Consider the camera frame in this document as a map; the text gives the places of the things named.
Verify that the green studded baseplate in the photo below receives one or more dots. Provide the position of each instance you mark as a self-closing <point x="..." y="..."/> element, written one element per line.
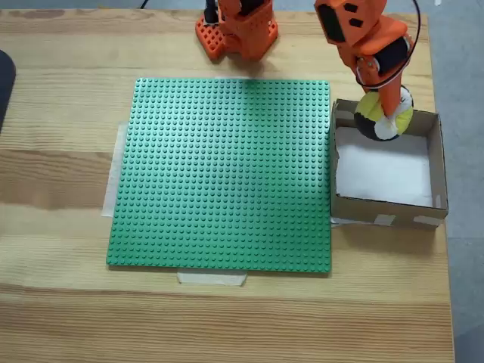
<point x="227" y="181"/>

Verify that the yellow black white fabric ball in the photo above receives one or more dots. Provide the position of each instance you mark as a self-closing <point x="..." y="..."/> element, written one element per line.
<point x="368" y="125"/>

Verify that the open cardboard box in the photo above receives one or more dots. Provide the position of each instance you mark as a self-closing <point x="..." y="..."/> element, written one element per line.
<point x="385" y="215"/>

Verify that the white paper box lining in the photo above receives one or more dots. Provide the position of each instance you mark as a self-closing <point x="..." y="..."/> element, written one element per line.
<point x="389" y="174"/>

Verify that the black rounded object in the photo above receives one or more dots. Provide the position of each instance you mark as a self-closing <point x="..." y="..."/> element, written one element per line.
<point x="5" y="87"/>

